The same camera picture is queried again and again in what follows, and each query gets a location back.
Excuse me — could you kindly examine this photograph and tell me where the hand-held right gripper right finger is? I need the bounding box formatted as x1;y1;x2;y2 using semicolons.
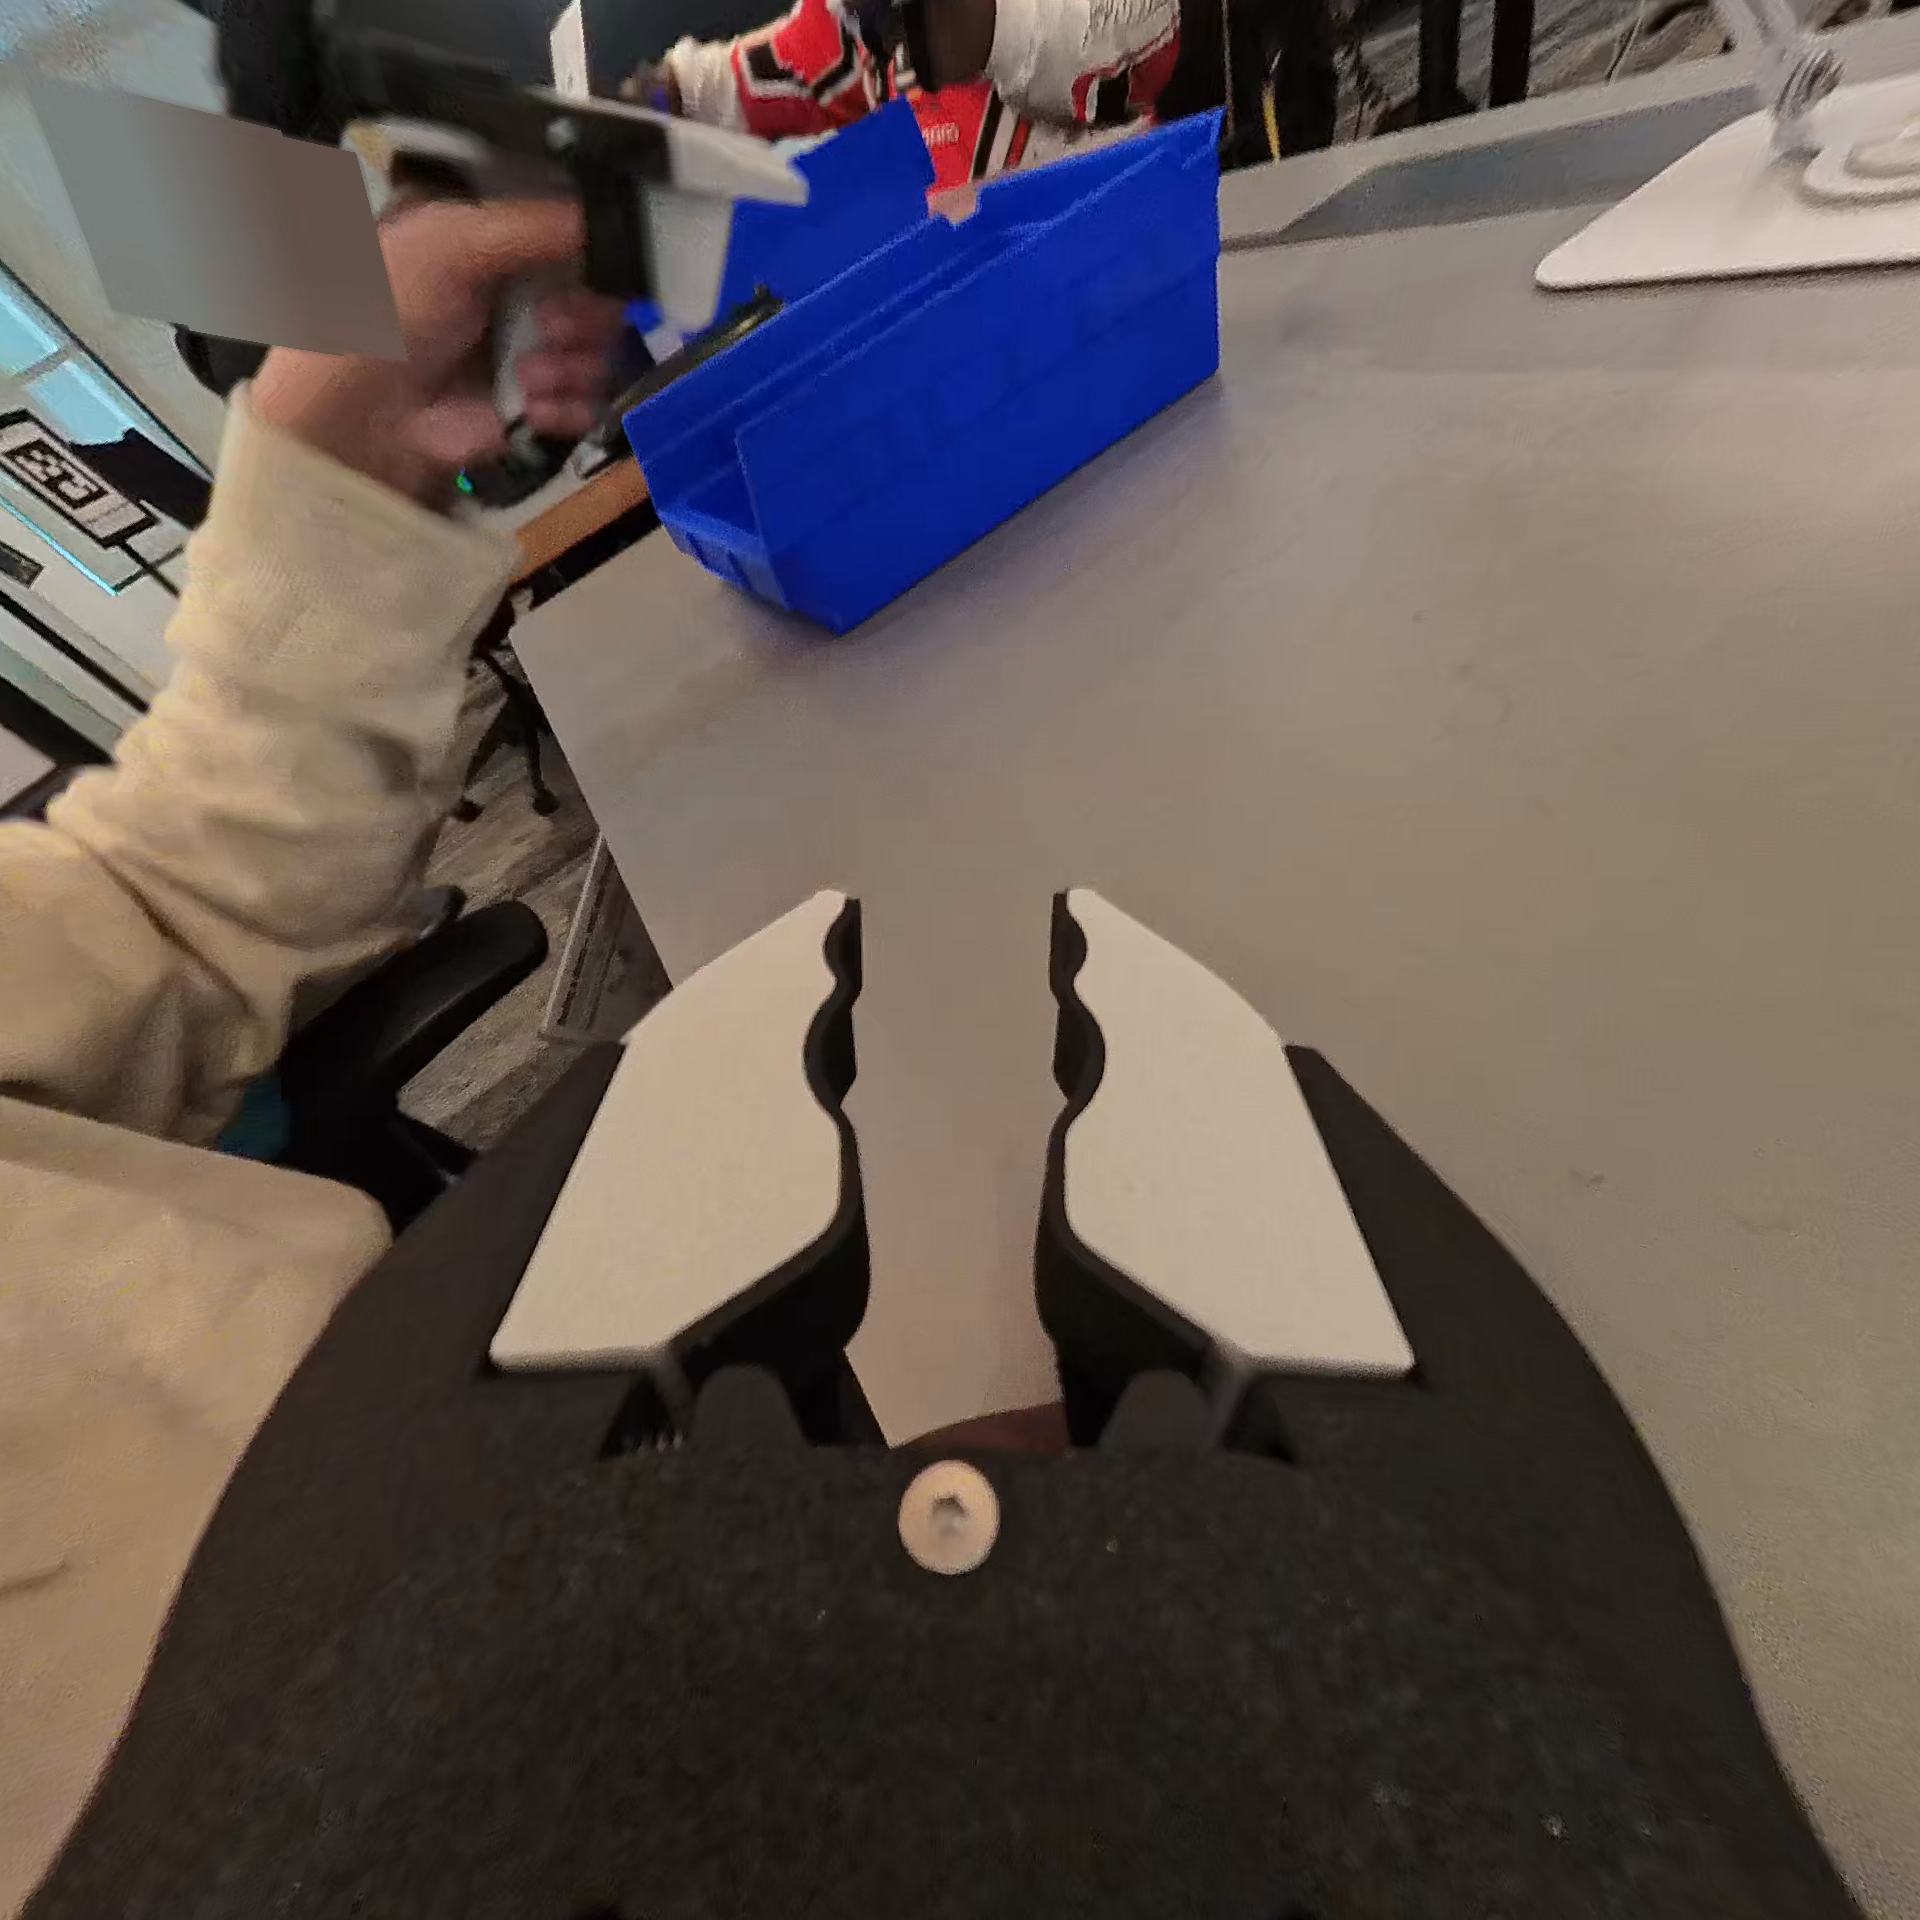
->
1031;887;1421;1450

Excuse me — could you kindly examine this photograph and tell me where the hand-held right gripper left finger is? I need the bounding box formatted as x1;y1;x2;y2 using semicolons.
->
489;888;874;1450

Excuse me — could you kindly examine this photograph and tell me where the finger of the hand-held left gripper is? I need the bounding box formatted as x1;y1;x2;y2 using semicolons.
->
637;114;813;331

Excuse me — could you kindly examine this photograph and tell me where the blue plastic bin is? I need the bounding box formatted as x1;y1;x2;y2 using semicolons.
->
716;98;934;306
618;108;1226;639

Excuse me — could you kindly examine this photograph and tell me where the person's left forearm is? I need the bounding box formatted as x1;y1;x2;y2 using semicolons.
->
0;386;523;1153

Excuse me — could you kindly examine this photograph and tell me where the laminated paper sign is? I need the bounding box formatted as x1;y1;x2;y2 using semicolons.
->
540;839;673;1046

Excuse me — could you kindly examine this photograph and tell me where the black jacket with yellow trim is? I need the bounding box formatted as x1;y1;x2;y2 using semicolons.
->
1183;0;1341;170

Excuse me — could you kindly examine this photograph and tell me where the black white printed marker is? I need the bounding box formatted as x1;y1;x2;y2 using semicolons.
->
0;421;163;551

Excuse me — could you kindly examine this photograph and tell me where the person's cream sweatshirt torso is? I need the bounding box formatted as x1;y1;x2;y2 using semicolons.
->
0;1092;399;1877

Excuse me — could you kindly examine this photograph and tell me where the white metal stand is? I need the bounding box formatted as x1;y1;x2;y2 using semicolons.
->
1535;0;1920;296

